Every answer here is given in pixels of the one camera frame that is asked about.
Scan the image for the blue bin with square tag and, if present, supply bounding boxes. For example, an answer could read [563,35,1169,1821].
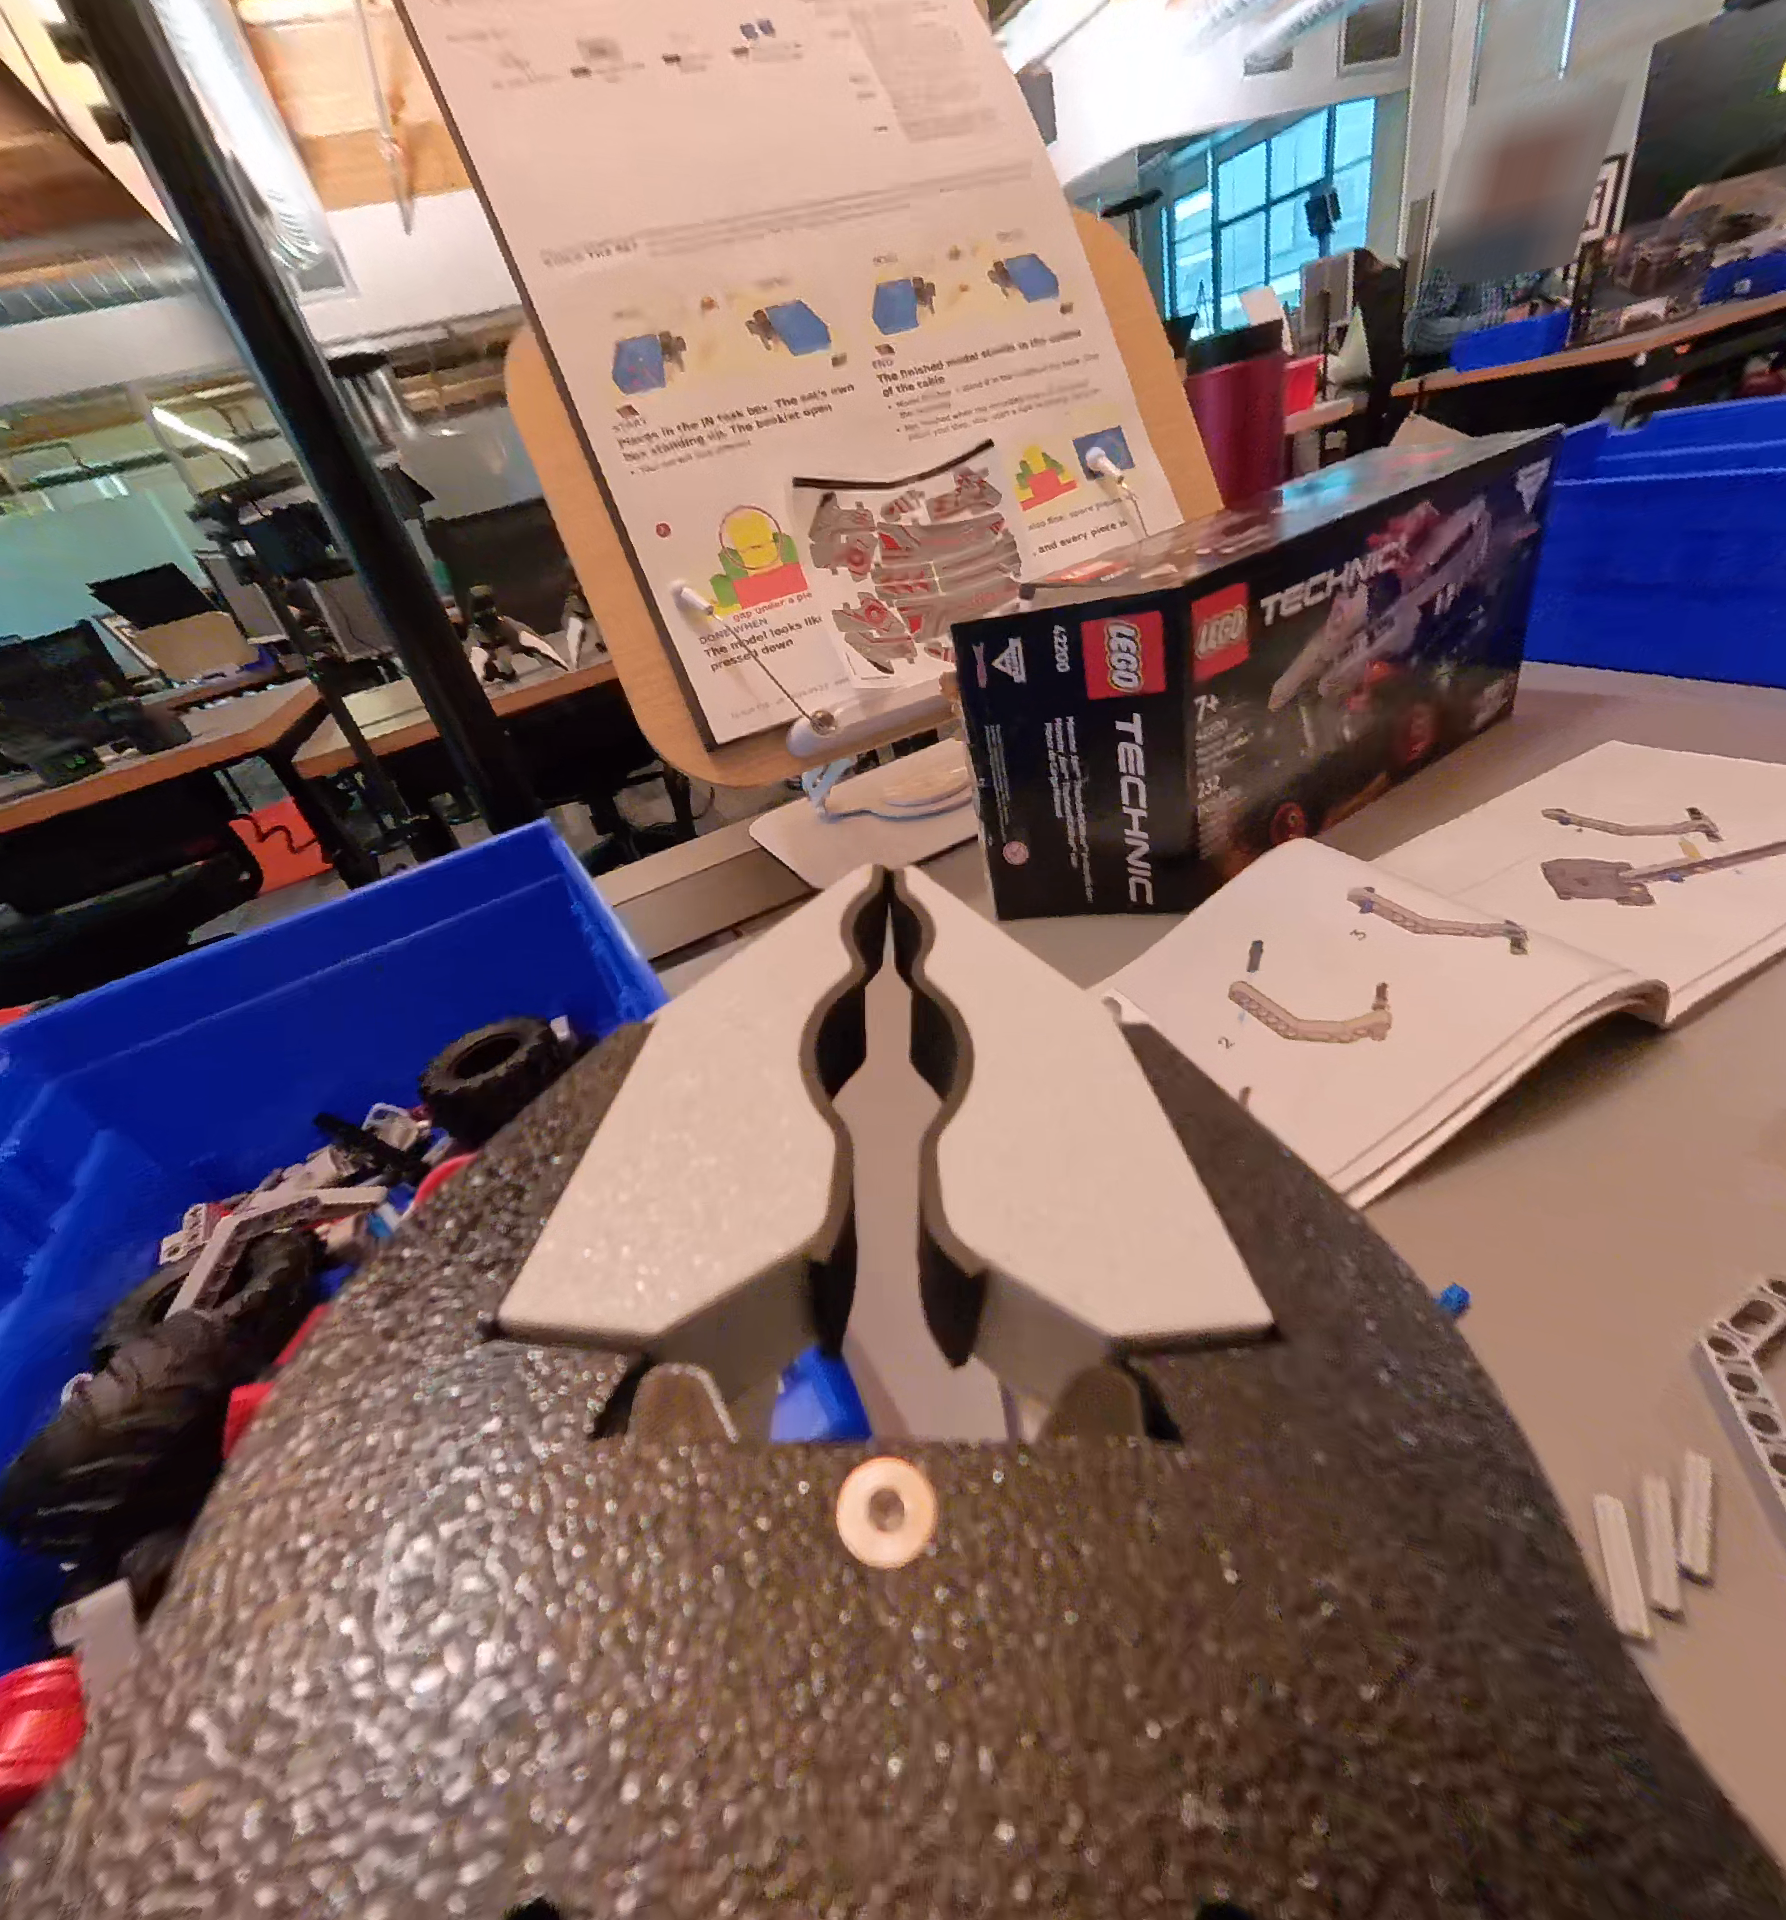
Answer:
[0,818,872,1779]

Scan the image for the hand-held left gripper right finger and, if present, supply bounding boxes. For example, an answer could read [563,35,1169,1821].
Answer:
[898,864,1276,1437]

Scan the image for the open instruction booklet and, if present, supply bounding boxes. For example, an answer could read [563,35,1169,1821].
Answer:
[1095,739,1786,1208]

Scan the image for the black rubber toy tire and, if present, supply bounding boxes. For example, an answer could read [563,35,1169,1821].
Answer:
[419,1018,580,1142]
[0,1342,234,1594]
[99,1232,326,1386]

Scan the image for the black metal pole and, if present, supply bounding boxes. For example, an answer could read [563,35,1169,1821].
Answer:
[68,0,540,842]

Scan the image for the grey stand base plate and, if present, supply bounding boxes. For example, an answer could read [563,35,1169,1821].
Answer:
[750,793,991,901]

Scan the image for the printed instruction sheet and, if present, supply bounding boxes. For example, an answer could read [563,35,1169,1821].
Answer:
[390,0,1186,748]

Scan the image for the wooden background table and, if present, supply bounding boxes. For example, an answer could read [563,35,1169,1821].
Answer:
[0,662,639,856]

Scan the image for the silver ventilation duct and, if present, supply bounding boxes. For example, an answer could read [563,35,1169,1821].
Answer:
[0,241,303,345]

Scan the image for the wooden book stand board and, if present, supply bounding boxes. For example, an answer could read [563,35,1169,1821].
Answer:
[501,202,1224,788]

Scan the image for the black toy set box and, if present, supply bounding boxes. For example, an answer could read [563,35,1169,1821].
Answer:
[951,427,1566,922]

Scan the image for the black white toy model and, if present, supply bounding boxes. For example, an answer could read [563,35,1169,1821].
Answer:
[459,585,608,683]

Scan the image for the grey desk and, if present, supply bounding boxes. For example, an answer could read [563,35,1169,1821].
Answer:
[593,662,1786,1920]

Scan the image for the white stand clip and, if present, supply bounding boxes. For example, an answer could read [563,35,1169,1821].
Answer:
[785,698,985,823]

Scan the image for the tan and black board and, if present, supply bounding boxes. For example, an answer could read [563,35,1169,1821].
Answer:
[86,562,257,679]

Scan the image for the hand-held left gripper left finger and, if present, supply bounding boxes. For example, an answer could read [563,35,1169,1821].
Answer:
[495,864,892,1446]

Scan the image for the black tripod rig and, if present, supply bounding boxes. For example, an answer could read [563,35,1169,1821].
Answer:
[187,466,430,887]

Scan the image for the blue plastic bin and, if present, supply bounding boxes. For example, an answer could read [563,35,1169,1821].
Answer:
[1520,387,1786,697]

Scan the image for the pile of toy brick parts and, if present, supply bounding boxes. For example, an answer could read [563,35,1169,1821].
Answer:
[0,1012,595,1863]

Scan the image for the paned window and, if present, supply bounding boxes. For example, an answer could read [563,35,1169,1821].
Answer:
[1163,97,1383,323]

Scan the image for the dark wall screen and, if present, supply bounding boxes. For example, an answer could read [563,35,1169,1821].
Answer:
[1628,0,1786,226]

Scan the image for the grey red sticker sheet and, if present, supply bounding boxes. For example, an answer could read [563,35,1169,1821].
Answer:
[790,442,1026,691]

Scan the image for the grey perforated frame beam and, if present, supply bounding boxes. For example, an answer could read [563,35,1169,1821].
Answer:
[1696,1245,1786,1640]

